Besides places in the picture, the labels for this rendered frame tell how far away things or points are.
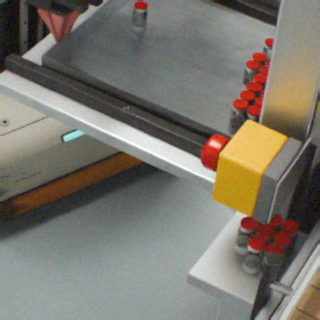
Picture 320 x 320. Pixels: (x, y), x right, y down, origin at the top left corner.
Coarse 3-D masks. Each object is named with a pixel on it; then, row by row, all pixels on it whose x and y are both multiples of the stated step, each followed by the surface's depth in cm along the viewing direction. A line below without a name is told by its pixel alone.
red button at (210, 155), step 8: (216, 136) 102; (208, 144) 101; (216, 144) 101; (224, 144) 101; (208, 152) 101; (216, 152) 100; (208, 160) 101; (216, 160) 101; (208, 168) 102; (216, 168) 102
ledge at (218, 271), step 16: (224, 240) 108; (304, 240) 109; (208, 256) 106; (224, 256) 106; (240, 256) 106; (192, 272) 104; (208, 272) 104; (224, 272) 104; (240, 272) 105; (208, 288) 104; (224, 288) 103; (240, 288) 103; (256, 288) 103; (240, 304) 102
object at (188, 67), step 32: (128, 0) 144; (160, 0) 144; (192, 0) 141; (96, 32) 138; (128, 32) 138; (160, 32) 139; (192, 32) 139; (224, 32) 140; (256, 32) 138; (64, 64) 126; (96, 64) 132; (128, 64) 132; (160, 64) 133; (192, 64) 133; (224, 64) 134; (128, 96) 123; (160, 96) 127; (192, 96) 128; (224, 96) 128; (192, 128) 120; (224, 128) 123
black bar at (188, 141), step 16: (16, 64) 128; (32, 64) 128; (32, 80) 128; (48, 80) 126; (64, 80) 125; (80, 96) 124; (96, 96) 123; (112, 112) 123; (128, 112) 121; (144, 112) 122; (144, 128) 121; (160, 128) 120; (176, 128) 120; (176, 144) 120; (192, 144) 118
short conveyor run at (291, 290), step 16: (272, 256) 91; (304, 256) 100; (272, 272) 91; (288, 272) 98; (304, 272) 94; (272, 288) 93; (288, 288) 92; (304, 288) 92; (256, 304) 94; (272, 304) 94; (288, 304) 90; (304, 304) 95
